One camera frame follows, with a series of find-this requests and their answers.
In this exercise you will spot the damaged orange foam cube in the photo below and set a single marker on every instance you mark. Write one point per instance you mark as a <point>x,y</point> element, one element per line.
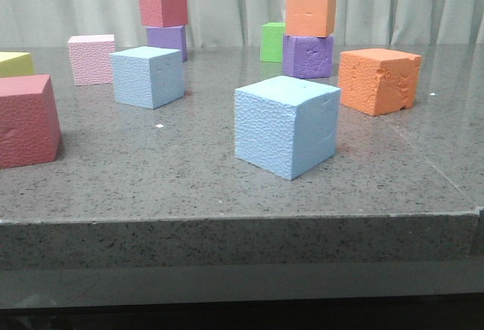
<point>378,81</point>

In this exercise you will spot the yellow foam cube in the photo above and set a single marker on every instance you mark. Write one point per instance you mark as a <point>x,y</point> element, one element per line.
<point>16,64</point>

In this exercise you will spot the pink foam cube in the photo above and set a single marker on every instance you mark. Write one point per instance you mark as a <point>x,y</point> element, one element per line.
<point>90,59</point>

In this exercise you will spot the stacked red foam cube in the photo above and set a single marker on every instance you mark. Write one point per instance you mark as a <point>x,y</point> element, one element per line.
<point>163,13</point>

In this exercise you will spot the right purple foam cube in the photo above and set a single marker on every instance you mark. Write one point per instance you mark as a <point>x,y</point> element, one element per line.
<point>308,57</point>

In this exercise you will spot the left purple foam cube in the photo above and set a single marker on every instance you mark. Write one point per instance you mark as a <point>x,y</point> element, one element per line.
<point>173,37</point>

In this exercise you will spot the stacked orange foam cube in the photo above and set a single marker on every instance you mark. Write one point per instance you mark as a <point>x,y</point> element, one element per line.
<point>310,17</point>

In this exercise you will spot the large red foam cube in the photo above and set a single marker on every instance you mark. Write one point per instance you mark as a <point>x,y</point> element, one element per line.
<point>30,129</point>

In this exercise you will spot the green foam cube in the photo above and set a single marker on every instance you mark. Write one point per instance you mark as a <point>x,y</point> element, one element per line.
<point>271,49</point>

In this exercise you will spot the light blue foam cube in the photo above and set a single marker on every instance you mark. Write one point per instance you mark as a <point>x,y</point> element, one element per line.
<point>147,77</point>
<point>286,125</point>

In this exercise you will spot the purple foam cube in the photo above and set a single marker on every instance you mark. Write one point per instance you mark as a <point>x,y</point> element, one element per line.
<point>173,37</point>
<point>308,57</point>

